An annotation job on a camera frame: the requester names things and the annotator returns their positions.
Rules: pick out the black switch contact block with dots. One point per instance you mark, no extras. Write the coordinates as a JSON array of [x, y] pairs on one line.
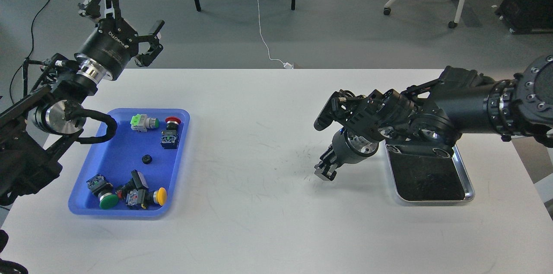
[[137, 181]]

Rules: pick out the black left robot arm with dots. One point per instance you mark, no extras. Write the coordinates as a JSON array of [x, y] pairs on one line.
[[38, 129]]

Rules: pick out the green mushroom push button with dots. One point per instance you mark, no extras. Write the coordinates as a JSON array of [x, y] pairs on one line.
[[103, 190]]

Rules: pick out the yellow push button switch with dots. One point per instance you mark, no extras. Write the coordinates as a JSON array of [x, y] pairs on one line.
[[142, 198]]

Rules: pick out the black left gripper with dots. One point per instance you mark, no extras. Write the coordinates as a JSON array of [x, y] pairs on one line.
[[114, 41]]

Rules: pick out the red mushroom push button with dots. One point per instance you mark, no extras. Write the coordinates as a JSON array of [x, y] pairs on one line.
[[170, 137]]

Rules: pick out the green white push button switch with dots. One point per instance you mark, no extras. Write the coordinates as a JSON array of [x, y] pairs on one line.
[[143, 123]]

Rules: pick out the blue plastic tray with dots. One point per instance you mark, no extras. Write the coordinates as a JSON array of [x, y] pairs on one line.
[[116, 158]]

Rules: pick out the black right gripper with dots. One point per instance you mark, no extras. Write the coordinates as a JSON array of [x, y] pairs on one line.
[[346, 149]]

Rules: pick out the black equipment case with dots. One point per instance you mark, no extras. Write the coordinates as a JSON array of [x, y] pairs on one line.
[[527, 16]]

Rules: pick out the silver metal tray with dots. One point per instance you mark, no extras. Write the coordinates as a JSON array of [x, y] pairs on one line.
[[425, 180]]

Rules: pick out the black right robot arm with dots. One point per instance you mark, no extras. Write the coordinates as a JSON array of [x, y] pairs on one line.
[[428, 119]]

